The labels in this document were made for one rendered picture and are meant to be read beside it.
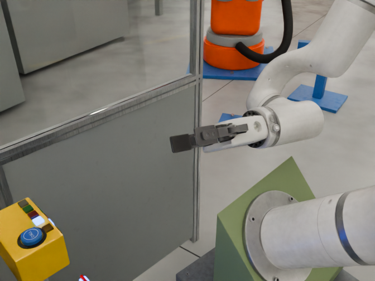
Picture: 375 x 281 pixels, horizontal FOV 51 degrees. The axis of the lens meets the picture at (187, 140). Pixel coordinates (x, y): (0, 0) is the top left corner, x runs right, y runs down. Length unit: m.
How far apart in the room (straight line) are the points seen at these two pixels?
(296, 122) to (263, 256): 0.27
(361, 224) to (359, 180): 2.24
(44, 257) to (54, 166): 0.57
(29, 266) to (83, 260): 0.88
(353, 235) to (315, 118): 0.29
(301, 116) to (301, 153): 2.18
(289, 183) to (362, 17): 0.36
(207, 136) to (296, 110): 0.24
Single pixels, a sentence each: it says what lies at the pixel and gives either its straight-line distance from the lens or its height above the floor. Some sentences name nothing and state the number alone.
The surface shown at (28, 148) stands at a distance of 1.30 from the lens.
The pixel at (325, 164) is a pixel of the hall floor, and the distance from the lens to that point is 2.94.
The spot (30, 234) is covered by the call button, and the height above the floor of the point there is 1.08.
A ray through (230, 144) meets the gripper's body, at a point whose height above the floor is 1.28.
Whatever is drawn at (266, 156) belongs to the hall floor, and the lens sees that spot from 2.91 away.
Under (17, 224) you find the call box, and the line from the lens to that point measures 0.89.
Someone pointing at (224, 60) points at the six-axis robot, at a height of 0.14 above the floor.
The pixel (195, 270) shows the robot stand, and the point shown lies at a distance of 0.93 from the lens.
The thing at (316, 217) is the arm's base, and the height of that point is 1.20.
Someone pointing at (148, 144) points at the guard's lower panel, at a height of 0.78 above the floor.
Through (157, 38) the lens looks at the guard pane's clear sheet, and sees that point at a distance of 1.46.
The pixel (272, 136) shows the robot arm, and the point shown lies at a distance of 0.77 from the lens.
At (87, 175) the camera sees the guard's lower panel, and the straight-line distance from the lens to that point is 1.47.
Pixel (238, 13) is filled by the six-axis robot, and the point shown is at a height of 0.61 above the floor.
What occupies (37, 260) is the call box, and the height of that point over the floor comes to 1.04.
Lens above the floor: 1.66
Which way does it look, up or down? 33 degrees down
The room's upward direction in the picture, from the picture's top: straight up
